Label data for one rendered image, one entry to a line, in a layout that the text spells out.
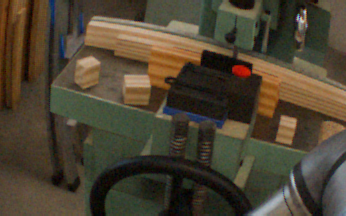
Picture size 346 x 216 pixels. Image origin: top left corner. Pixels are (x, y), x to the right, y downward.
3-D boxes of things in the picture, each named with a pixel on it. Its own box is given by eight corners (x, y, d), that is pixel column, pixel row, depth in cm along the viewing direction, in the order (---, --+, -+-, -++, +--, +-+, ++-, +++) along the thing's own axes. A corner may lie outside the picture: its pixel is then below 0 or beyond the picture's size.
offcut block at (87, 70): (83, 89, 127) (85, 68, 125) (74, 81, 129) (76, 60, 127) (98, 83, 130) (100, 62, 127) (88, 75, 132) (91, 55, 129)
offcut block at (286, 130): (275, 141, 121) (279, 124, 119) (277, 130, 124) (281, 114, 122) (290, 145, 120) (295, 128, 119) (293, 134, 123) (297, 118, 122)
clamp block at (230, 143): (145, 163, 117) (151, 115, 112) (170, 120, 128) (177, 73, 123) (234, 185, 114) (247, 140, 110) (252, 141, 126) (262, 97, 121)
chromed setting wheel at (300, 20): (290, 57, 136) (295, 8, 130) (294, 35, 147) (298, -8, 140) (302, 62, 136) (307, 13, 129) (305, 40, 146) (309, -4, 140)
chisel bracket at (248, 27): (212, 47, 128) (217, 8, 123) (227, 20, 139) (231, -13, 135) (252, 59, 126) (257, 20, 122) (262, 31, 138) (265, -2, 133)
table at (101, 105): (31, 136, 123) (31, 109, 119) (85, 62, 148) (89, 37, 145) (334, 214, 112) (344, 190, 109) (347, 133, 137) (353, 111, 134)
